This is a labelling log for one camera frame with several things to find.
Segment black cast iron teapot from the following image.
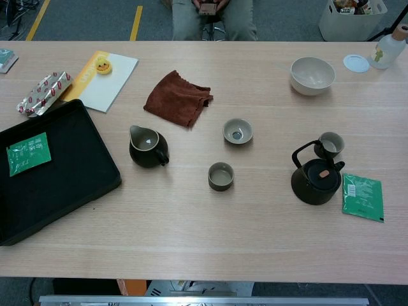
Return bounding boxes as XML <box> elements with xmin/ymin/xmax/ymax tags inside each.
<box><xmin>290</xmin><ymin>141</ymin><xmax>346</xmax><ymax>205</ymax></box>

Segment white robot base chassis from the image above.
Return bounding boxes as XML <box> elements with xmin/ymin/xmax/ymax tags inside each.
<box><xmin>145</xmin><ymin>280</ymin><xmax>254</xmax><ymax>296</ymax></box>

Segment dark straight-sided teacup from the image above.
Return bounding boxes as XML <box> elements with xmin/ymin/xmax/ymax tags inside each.
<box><xmin>314</xmin><ymin>131</ymin><xmax>346</xmax><ymax>159</ymax></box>
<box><xmin>207</xmin><ymin>161</ymin><xmax>235</xmax><ymax>192</ymax></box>

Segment shallow grey tea bowl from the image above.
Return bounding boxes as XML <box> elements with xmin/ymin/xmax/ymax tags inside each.
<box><xmin>222</xmin><ymin>118</ymin><xmax>254</xmax><ymax>146</ymax></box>

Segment black ceramic pouring pitcher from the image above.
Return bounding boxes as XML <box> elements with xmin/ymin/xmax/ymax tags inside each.
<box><xmin>128</xmin><ymin>124</ymin><xmax>170</xmax><ymax>169</ymax></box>

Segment brown folded cloth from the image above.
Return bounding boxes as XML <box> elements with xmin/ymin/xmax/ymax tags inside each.
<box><xmin>143</xmin><ymin>69</ymin><xmax>214</xmax><ymax>129</ymax></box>

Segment yellow and white booklet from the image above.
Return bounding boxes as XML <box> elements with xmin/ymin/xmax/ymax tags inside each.
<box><xmin>60</xmin><ymin>50</ymin><xmax>140</xmax><ymax>113</ymax></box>

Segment chrome stool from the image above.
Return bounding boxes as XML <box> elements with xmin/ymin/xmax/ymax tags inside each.
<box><xmin>201</xmin><ymin>15</ymin><xmax>229</xmax><ymax>41</ymax></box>

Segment white ceramic bowl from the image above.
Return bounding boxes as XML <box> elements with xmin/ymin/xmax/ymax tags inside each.
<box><xmin>289</xmin><ymin>57</ymin><xmax>337</xmax><ymax>97</ymax></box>

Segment yellow duck toy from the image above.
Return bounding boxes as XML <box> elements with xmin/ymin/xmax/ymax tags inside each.
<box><xmin>95</xmin><ymin>56</ymin><xmax>113</xmax><ymax>75</ymax></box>

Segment black rectangular tray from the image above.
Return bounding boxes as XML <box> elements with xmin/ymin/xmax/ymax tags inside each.
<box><xmin>0</xmin><ymin>98</ymin><xmax>122</xmax><ymax>247</ymax></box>

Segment seated person in grey trousers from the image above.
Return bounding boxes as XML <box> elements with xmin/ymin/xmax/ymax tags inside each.
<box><xmin>171</xmin><ymin>0</ymin><xmax>258</xmax><ymax>41</ymax></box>

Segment brown handheld device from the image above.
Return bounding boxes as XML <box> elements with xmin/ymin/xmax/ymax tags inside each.
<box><xmin>198</xmin><ymin>2</ymin><xmax>219</xmax><ymax>16</ymax></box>

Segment orange panel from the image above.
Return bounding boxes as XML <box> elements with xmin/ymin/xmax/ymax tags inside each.
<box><xmin>116</xmin><ymin>279</ymin><xmax>147</xmax><ymax>296</ymax></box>

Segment green tea packet barcode label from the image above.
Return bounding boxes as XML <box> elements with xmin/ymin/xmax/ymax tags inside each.
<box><xmin>341</xmin><ymin>173</ymin><xmax>385</xmax><ymax>223</ymax></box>

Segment silver red snack packet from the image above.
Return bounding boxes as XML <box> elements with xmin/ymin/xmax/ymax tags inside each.
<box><xmin>15</xmin><ymin>71</ymin><xmax>74</xmax><ymax>118</ymax></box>

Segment green tea packet white characters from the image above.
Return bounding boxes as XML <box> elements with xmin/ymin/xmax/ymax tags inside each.
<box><xmin>6</xmin><ymin>132</ymin><xmax>52</xmax><ymax>178</ymax></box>

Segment white round lid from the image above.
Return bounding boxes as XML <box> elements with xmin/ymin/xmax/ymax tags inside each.
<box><xmin>343</xmin><ymin>54</ymin><xmax>370</xmax><ymax>73</ymax></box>

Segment white storage bin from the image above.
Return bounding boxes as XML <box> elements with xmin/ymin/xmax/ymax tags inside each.
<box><xmin>317</xmin><ymin>0</ymin><xmax>388</xmax><ymax>42</ymax></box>

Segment assorted snack packets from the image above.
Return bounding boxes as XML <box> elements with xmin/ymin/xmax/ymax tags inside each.
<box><xmin>331</xmin><ymin>0</ymin><xmax>374</xmax><ymax>15</ymax></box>

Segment frosted bottle with cork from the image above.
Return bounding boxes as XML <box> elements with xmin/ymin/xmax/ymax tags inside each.
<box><xmin>369</xmin><ymin>26</ymin><xmax>408</xmax><ymax>70</ymax></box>

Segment green and white small box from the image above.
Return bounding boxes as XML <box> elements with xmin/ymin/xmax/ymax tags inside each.
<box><xmin>0</xmin><ymin>48</ymin><xmax>19</xmax><ymax>74</ymax></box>

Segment black tripod leg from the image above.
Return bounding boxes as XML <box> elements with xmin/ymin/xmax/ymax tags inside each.
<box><xmin>366</xmin><ymin>0</ymin><xmax>408</xmax><ymax>42</ymax></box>

